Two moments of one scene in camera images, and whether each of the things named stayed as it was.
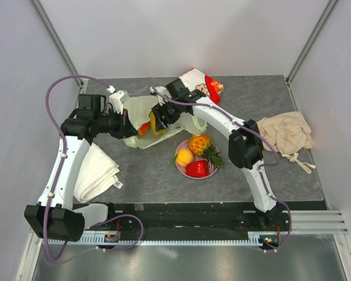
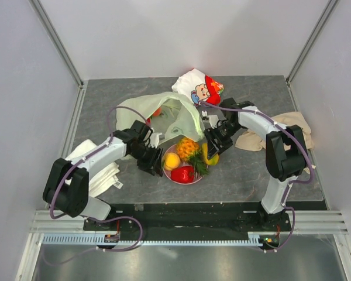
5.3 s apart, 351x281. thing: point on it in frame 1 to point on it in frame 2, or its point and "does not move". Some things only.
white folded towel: [99, 172] does not move
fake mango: [161, 132] to [213, 161]
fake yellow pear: [183, 157] to [171, 161]
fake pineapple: [201, 144] to [188, 149]
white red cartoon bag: [196, 80] does not move
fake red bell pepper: [198, 169] to [183, 174]
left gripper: [125, 129] to [154, 164]
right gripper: [158, 112] to [222, 145]
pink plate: [182, 170] to [173, 149]
